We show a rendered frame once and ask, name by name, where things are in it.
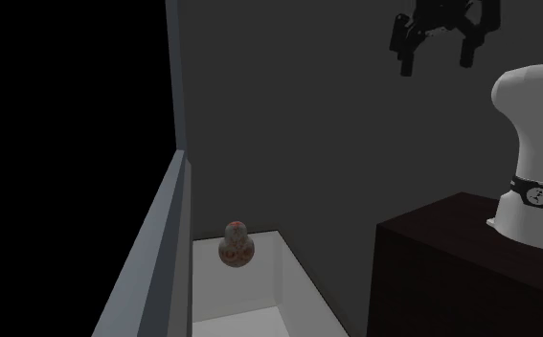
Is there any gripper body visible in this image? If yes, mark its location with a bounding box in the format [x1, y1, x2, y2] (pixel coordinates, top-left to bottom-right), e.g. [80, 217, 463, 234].
[412, 0, 479, 33]

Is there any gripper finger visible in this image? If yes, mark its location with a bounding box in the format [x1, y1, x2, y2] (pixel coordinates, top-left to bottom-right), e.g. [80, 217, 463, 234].
[388, 12, 433, 79]
[458, 0, 504, 70]

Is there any dark robot stand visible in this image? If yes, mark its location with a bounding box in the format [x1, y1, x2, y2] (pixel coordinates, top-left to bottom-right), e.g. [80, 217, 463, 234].
[366, 191, 543, 337]

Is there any red grey round figure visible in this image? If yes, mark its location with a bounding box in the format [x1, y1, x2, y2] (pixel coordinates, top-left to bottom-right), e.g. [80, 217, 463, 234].
[217, 220, 257, 269]

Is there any white bathtub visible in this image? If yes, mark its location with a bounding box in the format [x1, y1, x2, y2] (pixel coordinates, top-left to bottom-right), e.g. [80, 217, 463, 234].
[191, 228, 352, 337]

